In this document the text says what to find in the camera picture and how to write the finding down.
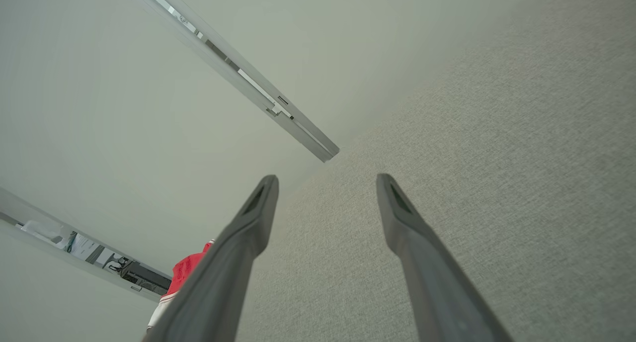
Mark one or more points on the grey metal wall post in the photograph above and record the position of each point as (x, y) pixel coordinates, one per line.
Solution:
(238, 68)

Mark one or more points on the grey fabric sofa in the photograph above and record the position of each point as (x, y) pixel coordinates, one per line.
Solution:
(497, 183)

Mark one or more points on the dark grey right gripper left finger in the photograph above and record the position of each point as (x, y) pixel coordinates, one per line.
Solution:
(213, 292)

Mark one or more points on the red T-shirt white sleeves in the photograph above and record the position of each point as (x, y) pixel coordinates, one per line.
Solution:
(184, 270)

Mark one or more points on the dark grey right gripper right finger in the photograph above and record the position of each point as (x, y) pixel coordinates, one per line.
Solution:
(437, 292)

